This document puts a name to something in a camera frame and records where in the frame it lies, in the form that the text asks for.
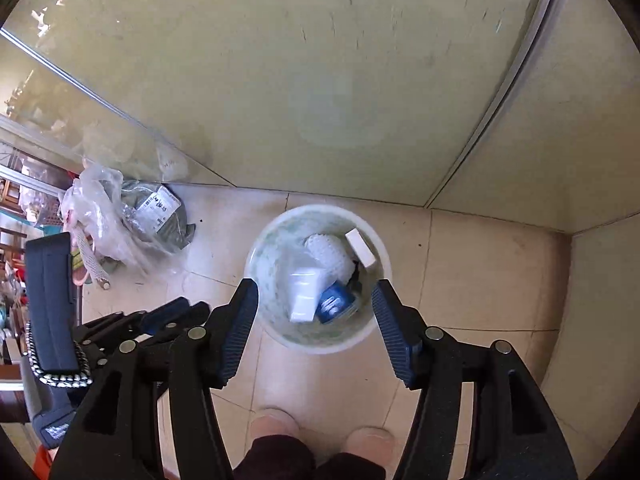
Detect blue packet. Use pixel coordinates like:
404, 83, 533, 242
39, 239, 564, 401
316, 280, 357, 326

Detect white tissue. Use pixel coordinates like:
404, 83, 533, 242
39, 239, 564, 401
288, 267, 327, 323

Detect person's dark trouser leg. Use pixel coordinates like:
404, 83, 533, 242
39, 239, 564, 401
315, 452, 387, 480
232, 435, 316, 480

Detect grey plastic bag white label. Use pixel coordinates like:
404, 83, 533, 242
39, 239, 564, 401
120, 180, 197, 253

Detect clear plastic bag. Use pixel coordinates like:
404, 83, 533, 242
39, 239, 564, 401
60, 164, 151, 286

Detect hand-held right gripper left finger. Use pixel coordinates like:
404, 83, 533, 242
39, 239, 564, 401
47, 277, 260, 480

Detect white mesh net sleeve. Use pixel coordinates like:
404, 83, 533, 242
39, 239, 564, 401
75, 230, 112, 291

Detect pink slipper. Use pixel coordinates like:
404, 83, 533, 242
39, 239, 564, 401
346, 427, 396, 466
250, 408, 303, 443

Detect yellow lower kitchen cabinets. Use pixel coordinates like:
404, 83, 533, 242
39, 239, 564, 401
0, 0, 640, 241

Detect white foam fruit net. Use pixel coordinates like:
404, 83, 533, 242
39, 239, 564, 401
305, 232, 355, 281

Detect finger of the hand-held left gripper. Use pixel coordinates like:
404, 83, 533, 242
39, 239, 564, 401
95, 301, 211, 361
72, 297, 192, 346

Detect white round waste bin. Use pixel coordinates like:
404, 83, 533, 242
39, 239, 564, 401
244, 203, 392, 357

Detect white rectangular box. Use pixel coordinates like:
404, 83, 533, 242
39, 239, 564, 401
344, 228, 377, 270

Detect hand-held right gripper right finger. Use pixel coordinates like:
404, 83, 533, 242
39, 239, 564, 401
371, 280, 581, 480

